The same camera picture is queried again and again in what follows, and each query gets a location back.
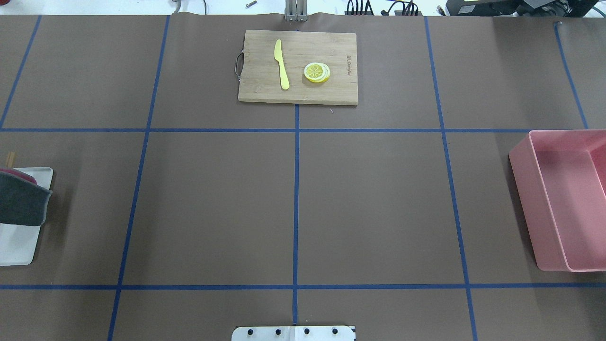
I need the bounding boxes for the grey and pink cloth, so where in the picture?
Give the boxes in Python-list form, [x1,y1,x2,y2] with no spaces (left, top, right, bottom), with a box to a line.
[0,168,52,226]

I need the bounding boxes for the yellow lemon slices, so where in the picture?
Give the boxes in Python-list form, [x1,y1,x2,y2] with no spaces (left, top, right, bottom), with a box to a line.
[303,62,331,83]

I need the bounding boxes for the bamboo cutting board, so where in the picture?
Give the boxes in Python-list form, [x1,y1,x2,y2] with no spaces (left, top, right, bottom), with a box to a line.
[238,29,359,106]

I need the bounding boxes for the yellow plastic knife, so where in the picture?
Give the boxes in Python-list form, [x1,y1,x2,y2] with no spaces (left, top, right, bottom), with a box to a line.
[273,39,290,90]

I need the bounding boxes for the pink plastic bin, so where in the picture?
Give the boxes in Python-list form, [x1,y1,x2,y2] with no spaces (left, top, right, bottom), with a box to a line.
[508,129,606,272]

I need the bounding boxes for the wooden rack rod near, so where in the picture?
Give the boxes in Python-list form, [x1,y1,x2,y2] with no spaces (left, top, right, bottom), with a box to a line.
[6,152,17,168]

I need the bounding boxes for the white rectangular tray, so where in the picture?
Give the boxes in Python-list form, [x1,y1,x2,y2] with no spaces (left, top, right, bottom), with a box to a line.
[0,167,53,266]

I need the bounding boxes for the aluminium frame post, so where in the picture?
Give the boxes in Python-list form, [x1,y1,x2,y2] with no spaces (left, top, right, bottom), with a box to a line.
[284,0,309,22]

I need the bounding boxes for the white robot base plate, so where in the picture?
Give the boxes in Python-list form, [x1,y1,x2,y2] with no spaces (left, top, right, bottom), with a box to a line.
[231,325,356,341]

